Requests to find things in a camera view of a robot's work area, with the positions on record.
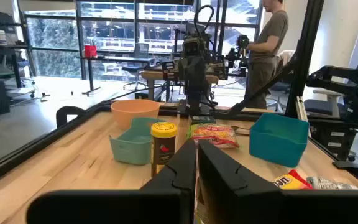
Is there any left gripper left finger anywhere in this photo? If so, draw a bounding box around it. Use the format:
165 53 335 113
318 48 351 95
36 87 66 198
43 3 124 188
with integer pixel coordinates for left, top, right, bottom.
26 139 198 224

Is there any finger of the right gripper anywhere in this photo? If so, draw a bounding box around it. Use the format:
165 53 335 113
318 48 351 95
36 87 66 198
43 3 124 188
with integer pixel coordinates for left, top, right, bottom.
178 55 194 94
193 55 207 94

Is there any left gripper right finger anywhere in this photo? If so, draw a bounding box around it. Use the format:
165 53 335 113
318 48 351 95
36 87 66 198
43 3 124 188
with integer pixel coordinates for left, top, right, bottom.
198 139 358 224

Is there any red yellow beef ramen packet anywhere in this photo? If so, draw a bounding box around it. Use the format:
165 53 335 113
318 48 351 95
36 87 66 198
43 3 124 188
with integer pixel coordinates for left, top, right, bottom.
272 169 313 190

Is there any brown yellow-lid spice jar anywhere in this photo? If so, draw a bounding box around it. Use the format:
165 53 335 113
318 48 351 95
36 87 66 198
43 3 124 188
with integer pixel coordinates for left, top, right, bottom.
150 121 178 178

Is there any wooden top table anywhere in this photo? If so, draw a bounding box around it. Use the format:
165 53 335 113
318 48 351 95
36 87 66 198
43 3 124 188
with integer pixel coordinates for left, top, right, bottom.
140 70 220 102

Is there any grey mesh office chair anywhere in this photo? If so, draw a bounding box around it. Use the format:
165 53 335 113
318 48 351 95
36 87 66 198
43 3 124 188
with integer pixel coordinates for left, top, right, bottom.
122 42 151 91

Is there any person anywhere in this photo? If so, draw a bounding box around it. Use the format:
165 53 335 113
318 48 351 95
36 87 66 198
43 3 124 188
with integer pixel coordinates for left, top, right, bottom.
244 0 290 110

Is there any peach orange plastic bowl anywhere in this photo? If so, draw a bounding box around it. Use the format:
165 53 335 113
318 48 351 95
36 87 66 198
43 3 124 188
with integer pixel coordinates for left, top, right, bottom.
110 98 161 131

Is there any lime chili shrimp ramen packet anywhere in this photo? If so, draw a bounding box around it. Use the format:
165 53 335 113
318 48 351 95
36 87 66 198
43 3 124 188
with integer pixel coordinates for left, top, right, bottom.
187 123 240 149

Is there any black standing desk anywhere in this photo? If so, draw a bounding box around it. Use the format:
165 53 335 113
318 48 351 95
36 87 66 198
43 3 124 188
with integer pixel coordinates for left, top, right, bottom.
76 55 157 96

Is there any red container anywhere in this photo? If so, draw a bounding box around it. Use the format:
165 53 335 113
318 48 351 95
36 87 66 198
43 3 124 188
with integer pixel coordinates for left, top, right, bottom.
84 44 98 59

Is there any black stand with white labels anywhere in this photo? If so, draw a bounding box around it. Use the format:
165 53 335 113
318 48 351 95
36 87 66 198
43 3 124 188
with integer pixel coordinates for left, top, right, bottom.
308 119 358 162

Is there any grey white office chair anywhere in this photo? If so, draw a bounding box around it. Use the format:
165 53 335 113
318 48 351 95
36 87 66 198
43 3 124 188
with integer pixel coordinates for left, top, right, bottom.
303 88 349 119

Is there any dark desk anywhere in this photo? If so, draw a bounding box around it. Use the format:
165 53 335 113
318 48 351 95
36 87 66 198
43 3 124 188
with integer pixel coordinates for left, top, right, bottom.
0 42 32 89

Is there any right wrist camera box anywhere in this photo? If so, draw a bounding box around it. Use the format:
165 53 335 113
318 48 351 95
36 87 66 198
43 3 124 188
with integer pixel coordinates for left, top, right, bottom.
182 36 207 57

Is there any light teal handled basket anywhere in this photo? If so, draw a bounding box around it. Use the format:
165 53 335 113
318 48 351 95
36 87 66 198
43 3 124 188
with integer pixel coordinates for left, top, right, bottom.
109 117 164 166

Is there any black aluminium table frame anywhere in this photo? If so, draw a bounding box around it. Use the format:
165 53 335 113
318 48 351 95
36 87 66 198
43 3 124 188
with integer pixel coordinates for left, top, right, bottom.
0 0 358 190

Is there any black flat clamp bracket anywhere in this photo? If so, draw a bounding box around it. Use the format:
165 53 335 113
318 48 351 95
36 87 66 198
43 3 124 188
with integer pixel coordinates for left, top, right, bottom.
332 160 358 177

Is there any black arch bracket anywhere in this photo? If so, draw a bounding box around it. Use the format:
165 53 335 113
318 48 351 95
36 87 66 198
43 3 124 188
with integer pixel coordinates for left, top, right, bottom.
55 105 88 129

